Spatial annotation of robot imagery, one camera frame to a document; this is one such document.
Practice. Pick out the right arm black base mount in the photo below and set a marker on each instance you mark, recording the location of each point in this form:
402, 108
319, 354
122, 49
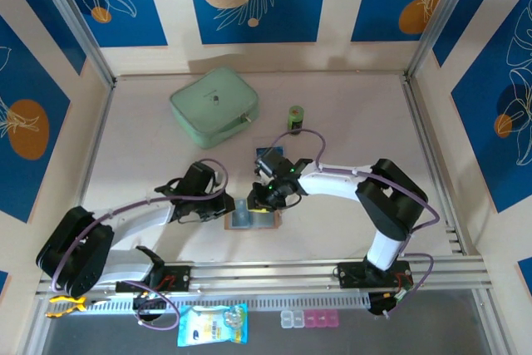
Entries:
349, 276

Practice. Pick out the clear pill box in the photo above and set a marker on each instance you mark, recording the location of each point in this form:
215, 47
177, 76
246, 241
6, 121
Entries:
287, 319
298, 319

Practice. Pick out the green cylindrical bottle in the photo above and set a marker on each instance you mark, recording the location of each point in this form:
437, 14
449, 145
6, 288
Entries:
295, 118

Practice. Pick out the blue snack packet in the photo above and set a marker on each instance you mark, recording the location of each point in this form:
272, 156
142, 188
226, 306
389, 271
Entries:
212, 326

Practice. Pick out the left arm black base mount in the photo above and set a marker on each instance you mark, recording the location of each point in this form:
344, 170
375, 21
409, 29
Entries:
178, 278

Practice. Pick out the blue credit card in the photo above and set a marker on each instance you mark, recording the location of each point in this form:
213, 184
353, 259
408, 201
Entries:
266, 150

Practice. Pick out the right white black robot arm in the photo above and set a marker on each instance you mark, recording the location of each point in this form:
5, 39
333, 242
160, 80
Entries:
332, 184

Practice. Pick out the pink pill box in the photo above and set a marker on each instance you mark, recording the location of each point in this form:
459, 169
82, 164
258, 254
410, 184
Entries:
310, 319

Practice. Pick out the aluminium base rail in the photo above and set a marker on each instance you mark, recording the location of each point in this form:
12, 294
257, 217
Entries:
270, 276

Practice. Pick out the aluminium corner post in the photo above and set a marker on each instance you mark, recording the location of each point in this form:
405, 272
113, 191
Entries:
75, 22
440, 10

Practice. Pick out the aluminium table edge rail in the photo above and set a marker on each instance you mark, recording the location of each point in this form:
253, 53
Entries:
432, 155

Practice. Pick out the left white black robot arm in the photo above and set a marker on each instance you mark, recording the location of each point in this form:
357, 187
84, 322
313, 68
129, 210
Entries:
137, 220

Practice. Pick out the tan leather card holder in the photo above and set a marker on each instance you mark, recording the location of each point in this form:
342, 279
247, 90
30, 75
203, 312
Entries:
262, 222

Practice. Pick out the mint green zip pouch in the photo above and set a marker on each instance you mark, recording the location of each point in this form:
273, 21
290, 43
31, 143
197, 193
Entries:
212, 105

